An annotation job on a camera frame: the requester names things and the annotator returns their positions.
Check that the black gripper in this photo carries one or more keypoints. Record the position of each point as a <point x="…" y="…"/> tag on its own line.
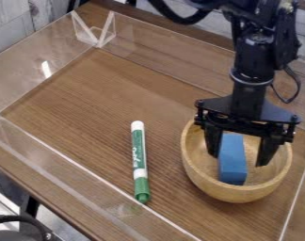
<point x="246" y="113"/>

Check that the blue rectangular block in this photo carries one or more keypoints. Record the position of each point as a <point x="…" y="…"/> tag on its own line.
<point x="232" y="160"/>

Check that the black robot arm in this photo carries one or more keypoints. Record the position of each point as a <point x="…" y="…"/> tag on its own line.
<point x="266" y="46"/>

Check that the brown wooden bowl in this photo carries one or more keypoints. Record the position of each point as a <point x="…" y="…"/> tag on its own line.
<point x="201" y="168"/>

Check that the green white marker pen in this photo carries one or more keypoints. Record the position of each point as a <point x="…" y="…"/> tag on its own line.
<point x="140" y="166"/>

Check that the clear acrylic tray wall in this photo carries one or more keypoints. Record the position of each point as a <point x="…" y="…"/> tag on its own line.
<point x="77" y="82"/>

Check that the black metal table frame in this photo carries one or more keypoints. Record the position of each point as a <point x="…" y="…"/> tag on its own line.
<point x="34" y="228"/>

